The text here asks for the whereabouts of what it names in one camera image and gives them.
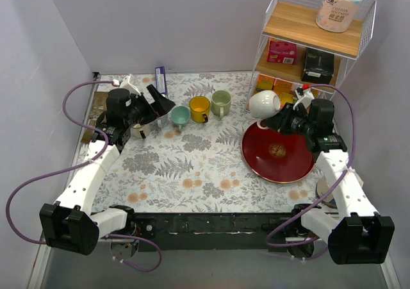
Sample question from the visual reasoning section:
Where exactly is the white footed cup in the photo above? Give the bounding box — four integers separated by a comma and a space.
156, 114, 168, 128

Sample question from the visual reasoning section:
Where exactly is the teal mug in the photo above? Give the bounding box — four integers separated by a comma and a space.
170, 106, 190, 131

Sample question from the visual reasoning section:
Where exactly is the beige ribbed mug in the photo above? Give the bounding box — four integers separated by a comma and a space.
131, 124, 151, 139

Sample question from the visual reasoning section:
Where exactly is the white glossy mug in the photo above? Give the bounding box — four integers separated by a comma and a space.
249, 90, 281, 129

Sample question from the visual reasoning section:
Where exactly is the yellow enamel mug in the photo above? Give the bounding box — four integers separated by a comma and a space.
189, 96, 211, 123

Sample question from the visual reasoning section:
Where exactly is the light green mug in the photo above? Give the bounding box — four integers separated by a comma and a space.
211, 90, 231, 119

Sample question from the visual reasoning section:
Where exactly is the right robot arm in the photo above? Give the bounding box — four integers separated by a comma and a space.
260, 99, 395, 265

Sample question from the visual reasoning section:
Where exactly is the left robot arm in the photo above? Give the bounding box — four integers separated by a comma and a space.
39, 85, 175, 255

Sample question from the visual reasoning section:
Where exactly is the brown coffee bag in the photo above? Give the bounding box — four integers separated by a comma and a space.
81, 92, 108, 144

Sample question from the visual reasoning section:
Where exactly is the purple foil box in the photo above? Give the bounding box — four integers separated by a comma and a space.
155, 66, 168, 97

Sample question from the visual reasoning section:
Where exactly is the orange sponge pack upper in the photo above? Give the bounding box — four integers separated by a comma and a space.
273, 78, 302, 96

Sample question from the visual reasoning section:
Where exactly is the orange sponge pack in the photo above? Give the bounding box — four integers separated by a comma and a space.
256, 74, 275, 92
273, 78, 302, 96

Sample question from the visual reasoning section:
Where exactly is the red round tray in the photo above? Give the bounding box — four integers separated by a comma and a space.
242, 123, 315, 184

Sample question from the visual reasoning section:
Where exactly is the orange sponge pack lower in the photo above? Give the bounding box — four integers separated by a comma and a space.
256, 74, 275, 92

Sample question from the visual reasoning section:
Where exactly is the black box on shelf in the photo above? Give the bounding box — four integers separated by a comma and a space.
301, 48, 334, 85

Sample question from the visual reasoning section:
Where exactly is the floral table mat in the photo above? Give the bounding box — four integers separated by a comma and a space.
92, 72, 322, 213

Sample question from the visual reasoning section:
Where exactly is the orange pink box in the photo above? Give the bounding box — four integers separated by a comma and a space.
266, 38, 297, 65

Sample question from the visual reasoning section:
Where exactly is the toilet paper roll on shelf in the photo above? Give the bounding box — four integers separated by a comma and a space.
316, 0, 363, 33

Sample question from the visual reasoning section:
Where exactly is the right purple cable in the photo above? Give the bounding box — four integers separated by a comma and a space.
265, 83, 357, 261

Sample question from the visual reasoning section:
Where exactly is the purple cable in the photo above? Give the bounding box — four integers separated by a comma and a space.
265, 83, 357, 261
6, 80, 163, 273

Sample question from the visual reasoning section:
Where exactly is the white wire shelf rack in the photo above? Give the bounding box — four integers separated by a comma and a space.
248, 0, 377, 96

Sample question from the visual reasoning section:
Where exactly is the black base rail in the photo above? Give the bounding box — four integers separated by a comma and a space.
115, 210, 297, 252

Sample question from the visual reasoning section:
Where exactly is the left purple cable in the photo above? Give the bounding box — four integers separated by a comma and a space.
6, 80, 163, 273

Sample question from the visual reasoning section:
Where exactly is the aluminium frame rail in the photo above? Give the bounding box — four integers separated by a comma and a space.
29, 233, 400, 288

